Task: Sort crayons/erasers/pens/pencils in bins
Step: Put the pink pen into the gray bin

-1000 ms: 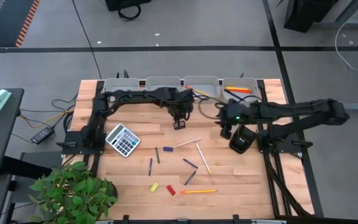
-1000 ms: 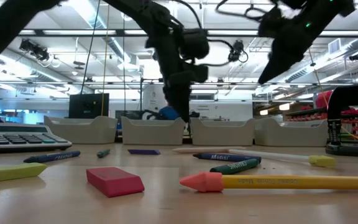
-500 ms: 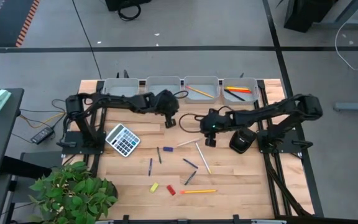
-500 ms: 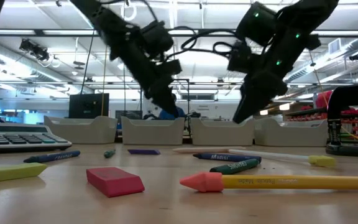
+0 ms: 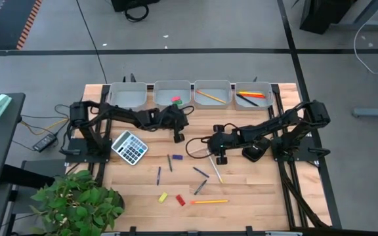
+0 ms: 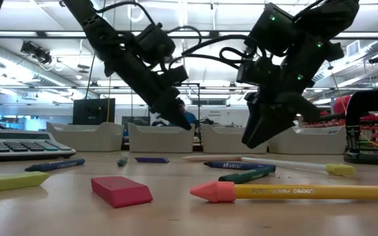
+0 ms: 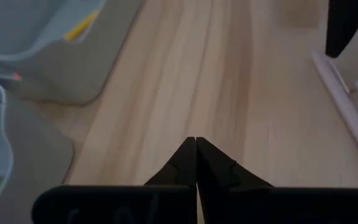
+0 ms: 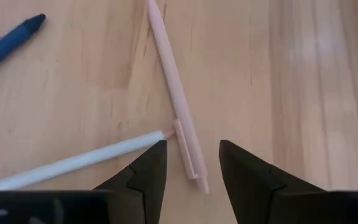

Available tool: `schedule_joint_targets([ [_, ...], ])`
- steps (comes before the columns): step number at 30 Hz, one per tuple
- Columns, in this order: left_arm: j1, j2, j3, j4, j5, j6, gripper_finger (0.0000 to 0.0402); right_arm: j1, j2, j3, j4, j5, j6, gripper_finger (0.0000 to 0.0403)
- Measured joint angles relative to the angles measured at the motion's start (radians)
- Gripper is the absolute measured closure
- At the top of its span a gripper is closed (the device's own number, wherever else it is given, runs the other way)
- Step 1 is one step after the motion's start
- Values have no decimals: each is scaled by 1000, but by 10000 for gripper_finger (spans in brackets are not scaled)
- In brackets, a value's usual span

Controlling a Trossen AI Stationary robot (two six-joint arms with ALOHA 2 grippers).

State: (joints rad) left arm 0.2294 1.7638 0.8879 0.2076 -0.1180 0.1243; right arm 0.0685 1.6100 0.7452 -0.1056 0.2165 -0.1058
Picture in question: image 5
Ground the black orange-striped mat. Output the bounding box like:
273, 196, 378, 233
0, 0, 43, 50

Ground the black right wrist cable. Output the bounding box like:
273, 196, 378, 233
185, 136, 213, 161

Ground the white floor cable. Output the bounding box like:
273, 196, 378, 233
353, 19, 378, 75

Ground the black box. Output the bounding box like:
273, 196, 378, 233
111, 0, 161, 12

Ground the grey desk foot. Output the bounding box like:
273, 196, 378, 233
352, 104, 378, 119

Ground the dark blue marker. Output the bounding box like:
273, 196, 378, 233
192, 167, 210, 178

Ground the black power adapter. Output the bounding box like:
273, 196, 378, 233
31, 132, 58, 153

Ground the dark green crayon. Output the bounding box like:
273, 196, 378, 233
194, 179, 208, 196

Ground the black pen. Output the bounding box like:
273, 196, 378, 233
236, 94, 260, 108

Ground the grey desk calculator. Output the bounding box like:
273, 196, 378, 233
110, 130, 149, 166

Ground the white pencil yellow eraser cap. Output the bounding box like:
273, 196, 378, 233
206, 149, 224, 184

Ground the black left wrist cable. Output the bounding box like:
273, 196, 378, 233
179, 104, 196, 116

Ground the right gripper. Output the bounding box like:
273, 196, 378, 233
207, 124, 241, 166

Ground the grey plastic bin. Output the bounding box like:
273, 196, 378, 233
234, 81, 274, 111
194, 79, 234, 109
152, 80, 192, 109
107, 81, 148, 111

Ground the yellow cable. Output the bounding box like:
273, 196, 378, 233
20, 117, 68, 136

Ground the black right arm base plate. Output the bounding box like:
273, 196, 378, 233
272, 136, 331, 163

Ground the green potted plant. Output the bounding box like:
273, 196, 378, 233
30, 169, 125, 236

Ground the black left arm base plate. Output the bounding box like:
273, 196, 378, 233
64, 137, 113, 164

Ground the yellow pencil orange eraser cap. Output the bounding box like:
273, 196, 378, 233
190, 199, 230, 205

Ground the coiled black cable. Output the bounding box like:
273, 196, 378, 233
124, 3, 150, 23

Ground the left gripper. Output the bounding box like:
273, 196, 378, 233
157, 104, 190, 144

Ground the black aluminium table frame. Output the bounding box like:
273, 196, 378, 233
90, 74, 343, 236

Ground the black desk base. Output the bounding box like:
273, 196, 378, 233
299, 0, 378, 35

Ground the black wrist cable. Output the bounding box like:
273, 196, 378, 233
179, 104, 196, 116
185, 136, 213, 161

